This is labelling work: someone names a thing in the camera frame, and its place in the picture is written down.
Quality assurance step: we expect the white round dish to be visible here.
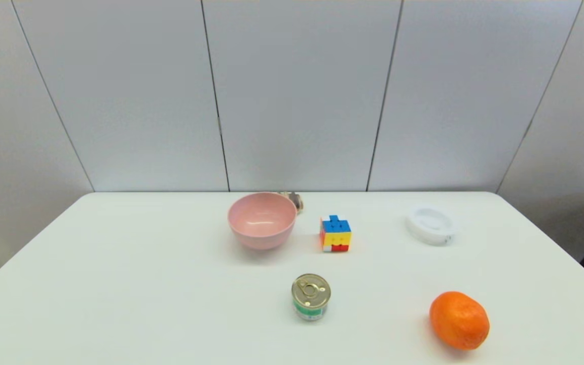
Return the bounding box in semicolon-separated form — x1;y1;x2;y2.
406;205;457;247

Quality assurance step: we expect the pink bowl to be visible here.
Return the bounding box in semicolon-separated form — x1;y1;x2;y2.
227;191;299;251

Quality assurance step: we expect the small tin can gold lid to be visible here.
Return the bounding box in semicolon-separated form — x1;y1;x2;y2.
291;273;332;322

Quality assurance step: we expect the colourful puzzle cube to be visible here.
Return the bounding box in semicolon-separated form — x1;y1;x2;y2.
319;214;353;253

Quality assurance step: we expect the orange fruit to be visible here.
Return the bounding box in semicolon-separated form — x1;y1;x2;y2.
428;290;491;351

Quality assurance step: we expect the long twisted brown bread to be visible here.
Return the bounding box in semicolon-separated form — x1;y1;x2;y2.
279;191;305;215

